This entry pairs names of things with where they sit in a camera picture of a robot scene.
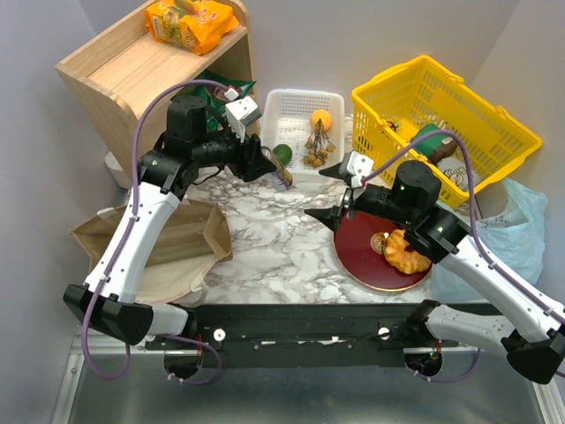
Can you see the light blue plastic bag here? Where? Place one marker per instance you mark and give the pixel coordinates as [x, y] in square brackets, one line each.
[516, 236]

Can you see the blue silver drink can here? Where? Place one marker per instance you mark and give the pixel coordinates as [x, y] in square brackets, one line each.
[280, 177]

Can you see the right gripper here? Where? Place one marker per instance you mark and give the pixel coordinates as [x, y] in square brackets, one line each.
[330, 216]

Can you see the red round plate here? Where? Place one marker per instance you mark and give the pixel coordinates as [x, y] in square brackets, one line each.
[360, 245]

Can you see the glazed ring doughnut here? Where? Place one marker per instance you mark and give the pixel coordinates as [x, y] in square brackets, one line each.
[400, 255]

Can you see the white plastic basket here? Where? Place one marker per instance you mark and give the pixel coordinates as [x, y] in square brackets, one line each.
[286, 120]

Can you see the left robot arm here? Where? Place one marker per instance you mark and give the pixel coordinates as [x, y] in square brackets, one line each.
[106, 301]

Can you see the green avocado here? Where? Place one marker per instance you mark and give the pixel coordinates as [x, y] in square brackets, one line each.
[283, 153]

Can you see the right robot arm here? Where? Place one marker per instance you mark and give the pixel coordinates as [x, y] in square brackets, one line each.
[529, 328]

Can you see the orange snack packet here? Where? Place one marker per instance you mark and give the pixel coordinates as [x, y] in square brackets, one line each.
[197, 26]

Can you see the orange fruit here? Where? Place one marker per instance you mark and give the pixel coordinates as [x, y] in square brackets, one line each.
[322, 117]

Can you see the yellow shopping basket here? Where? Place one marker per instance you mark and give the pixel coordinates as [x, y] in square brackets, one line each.
[395, 104]

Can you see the brown longan fruit bunch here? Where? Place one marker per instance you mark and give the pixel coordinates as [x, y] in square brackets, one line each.
[318, 147]

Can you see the white cartoon packet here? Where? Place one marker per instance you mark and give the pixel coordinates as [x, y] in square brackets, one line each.
[455, 171]

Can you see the brown paper bag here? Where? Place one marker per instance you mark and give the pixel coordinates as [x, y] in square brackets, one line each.
[194, 239]

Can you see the green snack packet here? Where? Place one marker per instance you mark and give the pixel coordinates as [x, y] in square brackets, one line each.
[214, 96]

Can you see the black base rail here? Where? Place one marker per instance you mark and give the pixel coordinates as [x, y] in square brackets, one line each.
[312, 335]

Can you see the wooden shelf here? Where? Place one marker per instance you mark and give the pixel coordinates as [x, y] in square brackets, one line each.
[119, 72]

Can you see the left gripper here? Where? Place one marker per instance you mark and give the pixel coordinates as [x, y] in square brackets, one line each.
[246, 154]

